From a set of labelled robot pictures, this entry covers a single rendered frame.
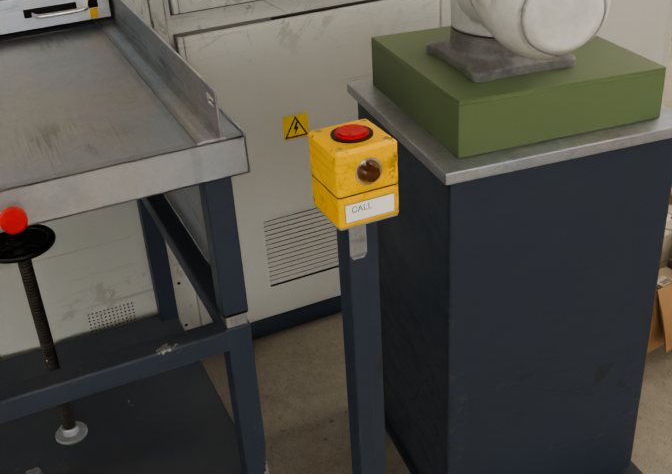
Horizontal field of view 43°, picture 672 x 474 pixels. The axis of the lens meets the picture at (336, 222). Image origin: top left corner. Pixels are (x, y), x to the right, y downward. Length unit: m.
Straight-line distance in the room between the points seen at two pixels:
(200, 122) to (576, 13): 0.51
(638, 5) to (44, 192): 1.70
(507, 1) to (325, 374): 1.19
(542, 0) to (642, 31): 1.37
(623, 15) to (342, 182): 1.51
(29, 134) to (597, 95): 0.83
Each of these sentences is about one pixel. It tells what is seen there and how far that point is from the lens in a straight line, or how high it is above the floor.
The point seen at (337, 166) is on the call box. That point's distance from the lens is 0.96.
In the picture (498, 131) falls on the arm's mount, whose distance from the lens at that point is 1.30.
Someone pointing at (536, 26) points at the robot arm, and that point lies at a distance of 1.09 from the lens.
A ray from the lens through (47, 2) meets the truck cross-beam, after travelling 1.72.
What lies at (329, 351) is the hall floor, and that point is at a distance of 2.12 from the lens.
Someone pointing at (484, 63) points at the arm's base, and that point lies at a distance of 1.34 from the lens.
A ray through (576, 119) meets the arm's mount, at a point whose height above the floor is 0.78.
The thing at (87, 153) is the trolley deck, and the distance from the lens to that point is 1.17.
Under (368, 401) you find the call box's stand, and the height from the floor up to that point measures 0.51.
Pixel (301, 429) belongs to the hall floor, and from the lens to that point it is 1.92.
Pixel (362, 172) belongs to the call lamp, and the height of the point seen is 0.87.
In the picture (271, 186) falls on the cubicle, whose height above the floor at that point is 0.42.
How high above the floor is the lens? 1.29
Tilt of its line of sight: 29 degrees down
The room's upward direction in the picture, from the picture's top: 4 degrees counter-clockwise
